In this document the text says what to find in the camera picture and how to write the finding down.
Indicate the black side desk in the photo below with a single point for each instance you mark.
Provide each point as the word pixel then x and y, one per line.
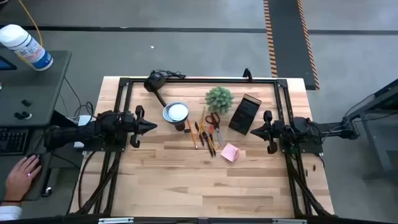
pixel 37 90

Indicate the black binder clip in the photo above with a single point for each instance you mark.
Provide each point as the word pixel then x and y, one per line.
pixel 187 132

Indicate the silver hinge plate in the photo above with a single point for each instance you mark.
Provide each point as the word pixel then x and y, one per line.
pixel 289 221
pixel 115 221

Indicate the person's hand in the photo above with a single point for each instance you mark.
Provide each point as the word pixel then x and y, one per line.
pixel 20 183

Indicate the black desk knob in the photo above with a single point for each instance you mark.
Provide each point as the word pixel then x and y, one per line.
pixel 21 115
pixel 26 102

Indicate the pink sticky notes pad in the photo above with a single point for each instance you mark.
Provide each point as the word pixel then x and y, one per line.
pixel 230 152

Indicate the grey side table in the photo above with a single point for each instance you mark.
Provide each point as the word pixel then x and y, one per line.
pixel 379 102

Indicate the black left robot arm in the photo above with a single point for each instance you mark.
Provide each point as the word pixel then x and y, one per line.
pixel 90 130

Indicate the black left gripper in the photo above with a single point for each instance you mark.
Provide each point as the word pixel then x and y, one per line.
pixel 132 126

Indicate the black mesh desk organizer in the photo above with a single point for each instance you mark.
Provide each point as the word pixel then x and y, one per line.
pixel 245 115

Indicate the black bracket clamp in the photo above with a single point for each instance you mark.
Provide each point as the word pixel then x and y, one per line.
pixel 247 75

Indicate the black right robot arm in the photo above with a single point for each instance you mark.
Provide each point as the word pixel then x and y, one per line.
pixel 326 129

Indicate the black desk lamp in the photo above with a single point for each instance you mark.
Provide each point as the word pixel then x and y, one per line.
pixel 175 113

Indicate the white power adapter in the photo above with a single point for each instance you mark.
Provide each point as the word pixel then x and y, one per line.
pixel 85 120

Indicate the green potted plant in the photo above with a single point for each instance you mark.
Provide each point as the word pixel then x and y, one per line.
pixel 219 99

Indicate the white wipes canister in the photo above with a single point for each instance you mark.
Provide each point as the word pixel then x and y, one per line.
pixel 25 46

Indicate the black orange-striped floor mat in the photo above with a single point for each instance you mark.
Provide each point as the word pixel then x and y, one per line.
pixel 289 46

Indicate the small red eraser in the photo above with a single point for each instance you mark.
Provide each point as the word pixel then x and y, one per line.
pixel 211 128

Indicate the tablet screen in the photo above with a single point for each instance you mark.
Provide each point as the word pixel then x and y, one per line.
pixel 6 63

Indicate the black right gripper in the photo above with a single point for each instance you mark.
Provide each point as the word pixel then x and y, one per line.
pixel 276 132

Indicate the desk caster wheel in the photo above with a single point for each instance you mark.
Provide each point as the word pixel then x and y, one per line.
pixel 46 192

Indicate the black keyboard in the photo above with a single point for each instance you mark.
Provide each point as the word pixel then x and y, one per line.
pixel 14 141

